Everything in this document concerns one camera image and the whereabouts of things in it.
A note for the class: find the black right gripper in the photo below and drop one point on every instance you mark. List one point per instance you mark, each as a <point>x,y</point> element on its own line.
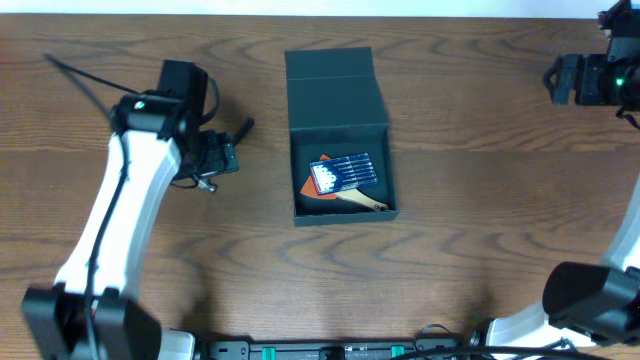
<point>593,66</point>

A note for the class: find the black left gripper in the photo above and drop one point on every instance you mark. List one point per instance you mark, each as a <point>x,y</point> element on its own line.
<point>220,154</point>

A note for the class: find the blue precision screwdriver set case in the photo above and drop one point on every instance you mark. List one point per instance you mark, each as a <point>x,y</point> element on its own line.
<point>343,173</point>

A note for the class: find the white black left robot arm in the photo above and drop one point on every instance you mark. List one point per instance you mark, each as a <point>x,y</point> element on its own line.
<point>159,139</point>

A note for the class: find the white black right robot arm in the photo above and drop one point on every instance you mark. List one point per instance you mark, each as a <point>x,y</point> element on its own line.
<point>586,305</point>

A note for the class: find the dark green open box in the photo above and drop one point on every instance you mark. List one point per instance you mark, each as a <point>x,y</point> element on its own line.
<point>335,108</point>

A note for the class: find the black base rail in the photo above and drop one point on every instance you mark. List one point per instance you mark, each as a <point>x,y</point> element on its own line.
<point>334,350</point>

